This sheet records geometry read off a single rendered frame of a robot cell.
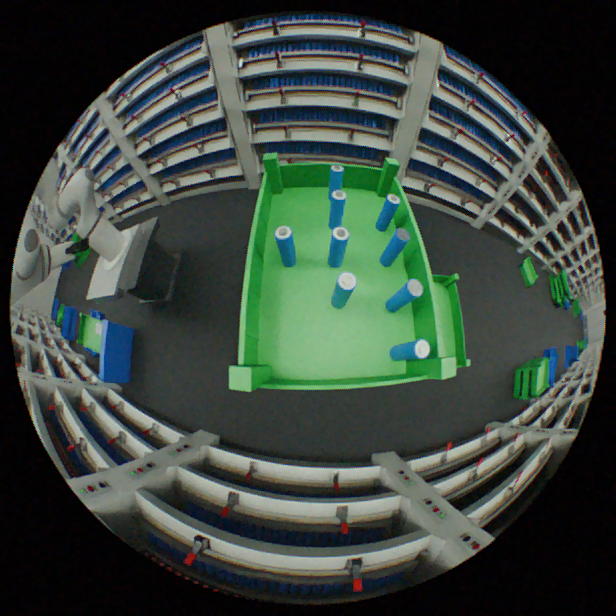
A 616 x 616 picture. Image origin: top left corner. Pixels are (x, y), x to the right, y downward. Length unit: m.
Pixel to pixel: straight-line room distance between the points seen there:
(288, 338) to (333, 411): 0.54
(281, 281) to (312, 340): 0.08
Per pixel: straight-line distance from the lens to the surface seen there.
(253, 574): 0.46
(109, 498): 0.52
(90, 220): 0.80
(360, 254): 0.27
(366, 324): 0.24
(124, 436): 0.79
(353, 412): 0.75
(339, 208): 0.25
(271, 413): 0.75
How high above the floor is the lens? 0.71
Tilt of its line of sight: 75 degrees down
